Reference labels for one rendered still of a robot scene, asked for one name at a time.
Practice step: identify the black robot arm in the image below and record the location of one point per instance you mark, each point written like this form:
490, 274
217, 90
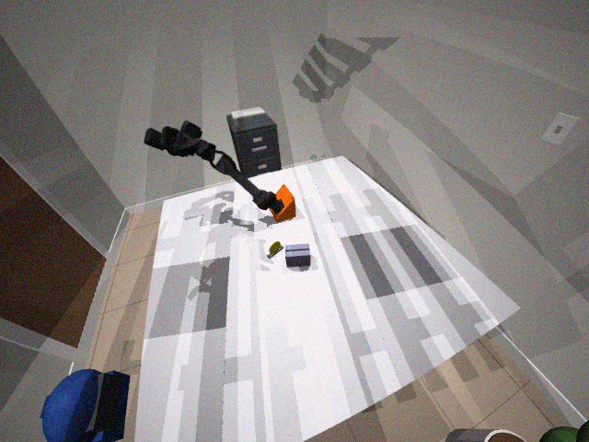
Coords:
225, 165

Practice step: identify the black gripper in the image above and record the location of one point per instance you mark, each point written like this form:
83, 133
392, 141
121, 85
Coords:
184, 145

